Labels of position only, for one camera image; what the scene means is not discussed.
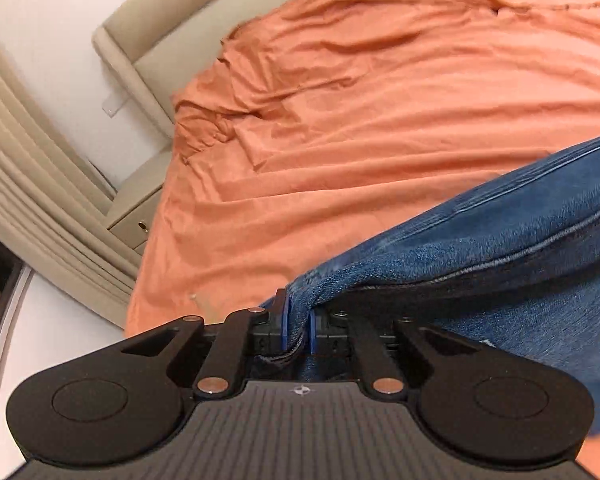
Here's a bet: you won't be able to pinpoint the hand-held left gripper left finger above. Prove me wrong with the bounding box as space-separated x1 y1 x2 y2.
121 288 294 401

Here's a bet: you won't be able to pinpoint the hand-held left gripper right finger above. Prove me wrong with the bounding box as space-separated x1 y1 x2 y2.
307 308 487 402

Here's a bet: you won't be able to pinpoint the blue denim pants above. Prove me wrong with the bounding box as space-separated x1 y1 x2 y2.
254 130 600 436

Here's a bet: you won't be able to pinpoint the beige nightstand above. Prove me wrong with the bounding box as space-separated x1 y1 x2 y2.
105 147 175 256

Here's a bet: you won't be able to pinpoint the orange bed sheet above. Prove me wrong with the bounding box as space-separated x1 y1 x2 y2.
124 0 600 337

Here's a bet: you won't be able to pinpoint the beige pleated curtain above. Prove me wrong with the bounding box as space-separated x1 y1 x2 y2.
0 14 142 331

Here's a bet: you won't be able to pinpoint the beige padded headboard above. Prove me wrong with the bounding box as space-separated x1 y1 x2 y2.
91 0 381 140

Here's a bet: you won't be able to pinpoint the white wall socket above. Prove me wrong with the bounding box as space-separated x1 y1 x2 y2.
101 92 131 119

